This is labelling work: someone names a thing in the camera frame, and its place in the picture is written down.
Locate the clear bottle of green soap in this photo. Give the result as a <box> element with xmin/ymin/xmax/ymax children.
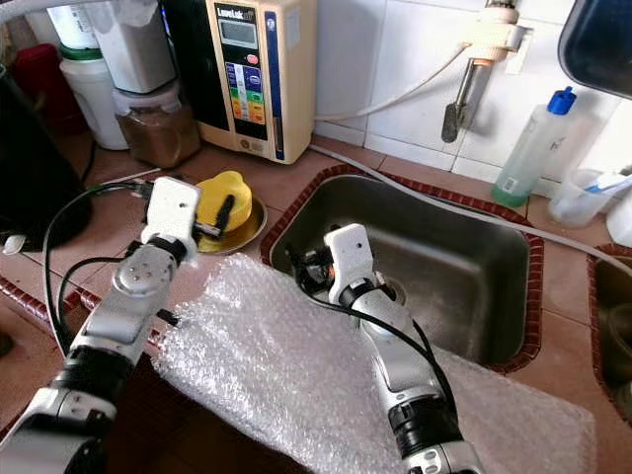
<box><xmin>492</xmin><ymin>86</ymin><xmax>579</xmax><ymax>208</ymax></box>

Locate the white and blue tube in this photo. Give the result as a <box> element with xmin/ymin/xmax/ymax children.
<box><xmin>588</xmin><ymin>172</ymin><xmax>632</xmax><ymax>196</ymax></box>

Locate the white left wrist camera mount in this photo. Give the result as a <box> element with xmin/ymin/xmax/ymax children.
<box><xmin>140</xmin><ymin>176</ymin><xmax>200</xmax><ymax>260</ymax></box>

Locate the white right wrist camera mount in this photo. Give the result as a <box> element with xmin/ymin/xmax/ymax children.
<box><xmin>323</xmin><ymin>223</ymin><xmax>376</xmax><ymax>303</ymax></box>

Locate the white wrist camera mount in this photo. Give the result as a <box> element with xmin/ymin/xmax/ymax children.
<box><xmin>140</xmin><ymin>176</ymin><xmax>200</xmax><ymax>260</ymax></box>
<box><xmin>323</xmin><ymin>223</ymin><xmax>376</xmax><ymax>303</ymax></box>

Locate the small steel side sink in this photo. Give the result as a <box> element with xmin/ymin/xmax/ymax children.
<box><xmin>588</xmin><ymin>242</ymin><xmax>632</xmax><ymax>426</ymax></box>

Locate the steel kitchen sink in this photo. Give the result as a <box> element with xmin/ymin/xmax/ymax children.
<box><xmin>260</xmin><ymin>165</ymin><xmax>546</xmax><ymax>374</ymax></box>

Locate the tall white plastic container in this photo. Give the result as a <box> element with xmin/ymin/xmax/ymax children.
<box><xmin>91</xmin><ymin>0</ymin><xmax>177</xmax><ymax>95</ymax></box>

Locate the yellow plastic cup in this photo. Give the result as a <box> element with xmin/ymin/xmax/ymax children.
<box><xmin>196</xmin><ymin>170</ymin><xmax>254</xmax><ymax>233</ymax></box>

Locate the clear jar of brown powder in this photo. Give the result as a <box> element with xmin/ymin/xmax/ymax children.
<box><xmin>114</xmin><ymin>84</ymin><xmax>201</xmax><ymax>169</ymax></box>

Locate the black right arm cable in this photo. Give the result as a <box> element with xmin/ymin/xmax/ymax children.
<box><xmin>286</xmin><ymin>247</ymin><xmax>460</xmax><ymax>416</ymax></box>

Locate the black hanging pan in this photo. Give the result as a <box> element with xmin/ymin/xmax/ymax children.
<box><xmin>558</xmin><ymin>0</ymin><xmax>632</xmax><ymax>100</ymax></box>

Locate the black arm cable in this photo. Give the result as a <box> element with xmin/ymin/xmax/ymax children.
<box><xmin>286</xmin><ymin>247</ymin><xmax>460</xmax><ymax>416</ymax></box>
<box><xmin>42</xmin><ymin>181</ymin><xmax>154</xmax><ymax>356</ymax></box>

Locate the small white printed container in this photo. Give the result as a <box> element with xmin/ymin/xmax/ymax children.
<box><xmin>44</xmin><ymin>5</ymin><xmax>102</xmax><ymax>52</ymax></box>

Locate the cream faucet diverter valve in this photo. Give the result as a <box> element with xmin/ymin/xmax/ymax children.
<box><xmin>466</xmin><ymin>5</ymin><xmax>534</xmax><ymax>66</ymax></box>

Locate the thin white water hose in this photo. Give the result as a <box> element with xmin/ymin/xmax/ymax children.
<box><xmin>314</xmin><ymin>44</ymin><xmax>470</xmax><ymax>122</ymax></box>

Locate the clear plastic cup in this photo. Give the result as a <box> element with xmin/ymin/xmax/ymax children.
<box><xmin>548</xmin><ymin>168</ymin><xmax>628</xmax><ymax>230</ymax></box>

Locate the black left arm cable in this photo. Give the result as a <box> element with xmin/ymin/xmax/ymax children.
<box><xmin>42</xmin><ymin>181</ymin><xmax>154</xmax><ymax>356</ymax></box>

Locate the grey drain hose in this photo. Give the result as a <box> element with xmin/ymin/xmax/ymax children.
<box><xmin>306</xmin><ymin>145</ymin><xmax>632</xmax><ymax>279</ymax></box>

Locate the cream water ionizer machine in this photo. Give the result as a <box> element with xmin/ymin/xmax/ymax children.
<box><xmin>158</xmin><ymin>0</ymin><xmax>319</xmax><ymax>165</ymax></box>

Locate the white jar with green lid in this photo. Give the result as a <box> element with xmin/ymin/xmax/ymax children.
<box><xmin>56</xmin><ymin>44</ymin><xmax>129</xmax><ymax>151</ymax></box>

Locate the thin white plastic stick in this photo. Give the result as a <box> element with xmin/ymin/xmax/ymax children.
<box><xmin>99</xmin><ymin>168</ymin><xmax>154</xmax><ymax>189</ymax></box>

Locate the shallow steel bowl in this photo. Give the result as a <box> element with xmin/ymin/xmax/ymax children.
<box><xmin>196</xmin><ymin>196</ymin><xmax>268</xmax><ymax>256</ymax></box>

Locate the clear bubble wrap sheet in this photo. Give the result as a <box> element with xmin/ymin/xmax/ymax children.
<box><xmin>153</xmin><ymin>252</ymin><xmax>598</xmax><ymax>474</ymax></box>

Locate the grey corrugated hose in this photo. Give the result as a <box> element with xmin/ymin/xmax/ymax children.
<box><xmin>0</xmin><ymin>0</ymin><xmax>119</xmax><ymax>26</ymax></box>

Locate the dark red container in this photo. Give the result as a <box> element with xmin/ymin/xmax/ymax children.
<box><xmin>10</xmin><ymin>43</ymin><xmax>72</xmax><ymax>129</ymax></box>

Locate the black kitchen appliance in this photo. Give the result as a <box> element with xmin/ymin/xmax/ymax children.
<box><xmin>0</xmin><ymin>69</ymin><xmax>95</xmax><ymax>253</ymax></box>

